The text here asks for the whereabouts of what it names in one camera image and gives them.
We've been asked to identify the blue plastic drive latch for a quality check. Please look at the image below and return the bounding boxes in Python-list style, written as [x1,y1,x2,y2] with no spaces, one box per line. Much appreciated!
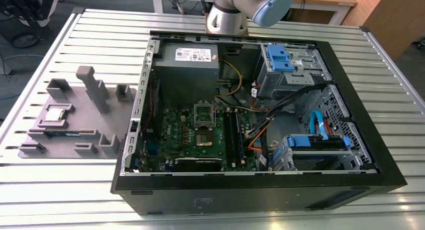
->
[265,44,296,73]

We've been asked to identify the blue data cable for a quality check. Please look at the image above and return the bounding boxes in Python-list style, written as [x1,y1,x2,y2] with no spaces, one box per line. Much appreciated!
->
[308,110,331,141]

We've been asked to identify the black cable silver plug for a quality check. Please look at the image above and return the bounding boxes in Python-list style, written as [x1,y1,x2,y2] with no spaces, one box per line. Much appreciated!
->
[171,0,188,15]

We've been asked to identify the silver square CPU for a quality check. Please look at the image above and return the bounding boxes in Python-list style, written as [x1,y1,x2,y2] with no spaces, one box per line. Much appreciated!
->
[44,107,68,123]

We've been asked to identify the wire locking lever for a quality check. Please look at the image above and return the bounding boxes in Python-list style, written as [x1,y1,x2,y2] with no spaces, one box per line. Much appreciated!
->
[214,100,220,131]

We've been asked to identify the green motherboard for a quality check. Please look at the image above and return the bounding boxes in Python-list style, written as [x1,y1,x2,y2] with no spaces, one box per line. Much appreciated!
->
[142,104,263,173]

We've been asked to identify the hard disk in blue carrier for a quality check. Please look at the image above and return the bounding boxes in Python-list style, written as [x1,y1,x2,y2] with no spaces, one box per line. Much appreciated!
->
[285,134,352,151]

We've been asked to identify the yellow wire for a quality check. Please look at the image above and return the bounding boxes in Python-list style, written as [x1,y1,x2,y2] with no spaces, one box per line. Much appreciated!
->
[214,59,244,99]

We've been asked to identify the black PC case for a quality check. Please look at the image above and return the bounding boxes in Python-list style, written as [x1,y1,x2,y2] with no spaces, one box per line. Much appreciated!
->
[111,30,408,216]

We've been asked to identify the low-profile graphics card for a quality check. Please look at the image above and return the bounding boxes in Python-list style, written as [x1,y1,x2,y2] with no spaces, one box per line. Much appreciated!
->
[175,156,223,173]

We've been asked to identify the black mesh waste bin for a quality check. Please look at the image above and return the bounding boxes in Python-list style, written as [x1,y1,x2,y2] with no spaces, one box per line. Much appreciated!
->
[0,14,51,49]

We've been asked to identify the grey power supply unit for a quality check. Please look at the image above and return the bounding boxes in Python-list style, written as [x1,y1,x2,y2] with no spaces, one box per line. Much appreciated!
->
[154,42,222,110]

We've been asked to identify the blue RAM stick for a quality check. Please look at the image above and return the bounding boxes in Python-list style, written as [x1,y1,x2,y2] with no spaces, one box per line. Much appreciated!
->
[42,130,83,138]

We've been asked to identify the orange wire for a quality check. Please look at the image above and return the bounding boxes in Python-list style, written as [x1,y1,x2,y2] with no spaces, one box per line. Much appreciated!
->
[247,126,271,151]

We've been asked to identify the black cable bundle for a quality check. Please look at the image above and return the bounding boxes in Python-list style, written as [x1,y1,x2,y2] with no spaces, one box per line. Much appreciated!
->
[245,83,337,141]

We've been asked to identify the grey parts rack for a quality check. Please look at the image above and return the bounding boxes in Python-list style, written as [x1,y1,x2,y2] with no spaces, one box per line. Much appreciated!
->
[16,65,138,159]

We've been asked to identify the grey drive cage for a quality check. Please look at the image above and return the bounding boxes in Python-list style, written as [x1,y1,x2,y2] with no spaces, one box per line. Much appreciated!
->
[257,43,333,100]

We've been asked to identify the metal socket cover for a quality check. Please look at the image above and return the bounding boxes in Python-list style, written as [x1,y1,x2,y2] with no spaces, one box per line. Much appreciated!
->
[194,100,216,130]

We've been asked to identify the wooden cabinet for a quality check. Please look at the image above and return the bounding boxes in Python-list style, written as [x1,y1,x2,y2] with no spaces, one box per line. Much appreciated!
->
[341,0,425,61]

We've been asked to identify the wooden desk white frame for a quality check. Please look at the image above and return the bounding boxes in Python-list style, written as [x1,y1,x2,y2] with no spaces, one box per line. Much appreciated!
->
[288,0,359,26]

